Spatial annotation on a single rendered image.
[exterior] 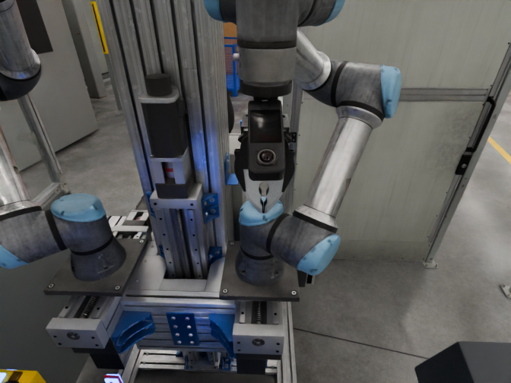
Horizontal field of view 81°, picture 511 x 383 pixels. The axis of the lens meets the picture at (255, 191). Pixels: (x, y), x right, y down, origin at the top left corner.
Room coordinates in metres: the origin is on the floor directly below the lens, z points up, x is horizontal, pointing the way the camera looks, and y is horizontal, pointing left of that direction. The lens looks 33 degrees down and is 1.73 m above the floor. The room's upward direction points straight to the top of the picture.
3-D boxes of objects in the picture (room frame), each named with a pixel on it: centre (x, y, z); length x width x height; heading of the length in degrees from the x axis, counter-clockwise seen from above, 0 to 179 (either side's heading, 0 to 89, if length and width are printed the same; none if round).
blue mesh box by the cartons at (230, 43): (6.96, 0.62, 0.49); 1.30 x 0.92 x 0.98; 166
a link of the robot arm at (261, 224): (0.64, -0.02, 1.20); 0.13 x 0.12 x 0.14; 52
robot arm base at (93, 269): (0.66, 0.48, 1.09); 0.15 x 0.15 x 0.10
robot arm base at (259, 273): (0.64, -0.01, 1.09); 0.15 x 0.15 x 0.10
